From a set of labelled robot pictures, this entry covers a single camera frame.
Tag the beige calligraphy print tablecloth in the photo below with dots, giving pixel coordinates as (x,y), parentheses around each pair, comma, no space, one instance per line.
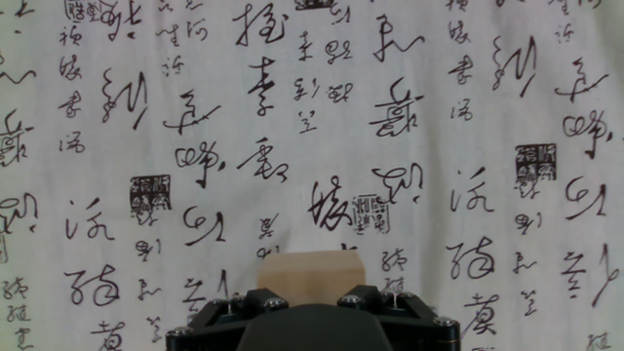
(439,146)

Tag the small wooden block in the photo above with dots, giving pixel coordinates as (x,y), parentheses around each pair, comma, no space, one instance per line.
(312,275)

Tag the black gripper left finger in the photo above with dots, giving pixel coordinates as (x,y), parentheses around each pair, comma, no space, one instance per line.
(214,326)

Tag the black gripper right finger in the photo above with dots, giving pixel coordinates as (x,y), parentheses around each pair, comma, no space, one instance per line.
(414,326)

